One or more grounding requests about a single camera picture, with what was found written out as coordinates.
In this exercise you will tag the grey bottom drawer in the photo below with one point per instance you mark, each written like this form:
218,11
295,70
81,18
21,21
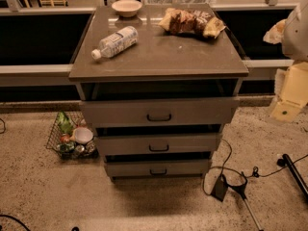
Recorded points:
160,168

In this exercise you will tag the beige ceramic bowl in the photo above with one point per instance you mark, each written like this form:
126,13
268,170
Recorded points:
127,8

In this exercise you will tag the black power adapter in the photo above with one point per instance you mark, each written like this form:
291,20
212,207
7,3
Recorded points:
220,188

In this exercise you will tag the grey middle drawer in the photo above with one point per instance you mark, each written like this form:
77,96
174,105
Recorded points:
157,144

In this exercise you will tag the clear plastic water bottle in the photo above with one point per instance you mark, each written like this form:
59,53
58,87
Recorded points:
115,43

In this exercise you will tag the grey drawer cabinet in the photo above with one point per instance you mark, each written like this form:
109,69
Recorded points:
158,66

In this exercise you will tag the green snack bag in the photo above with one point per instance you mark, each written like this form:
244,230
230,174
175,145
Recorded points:
64,123

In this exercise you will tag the grey top drawer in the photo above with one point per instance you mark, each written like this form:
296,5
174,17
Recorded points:
159,112

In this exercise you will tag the black wire basket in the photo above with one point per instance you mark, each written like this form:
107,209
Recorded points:
66,146

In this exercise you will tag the white cup in basket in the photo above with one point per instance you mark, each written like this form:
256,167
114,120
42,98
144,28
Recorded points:
83,135

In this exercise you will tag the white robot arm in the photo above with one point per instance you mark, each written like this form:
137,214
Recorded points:
295,35

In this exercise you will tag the metal tripod leg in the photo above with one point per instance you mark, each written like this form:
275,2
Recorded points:
240,190

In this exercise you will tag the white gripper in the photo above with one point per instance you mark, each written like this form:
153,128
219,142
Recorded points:
296,36

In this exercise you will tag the black stand leg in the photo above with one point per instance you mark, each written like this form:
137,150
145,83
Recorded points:
286,161

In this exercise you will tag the grey drawer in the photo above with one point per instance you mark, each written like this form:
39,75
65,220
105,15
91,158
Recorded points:
160,168
159,112
157,144

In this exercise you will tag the crumpled chip bag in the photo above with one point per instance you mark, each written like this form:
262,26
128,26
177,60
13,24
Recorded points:
181,21

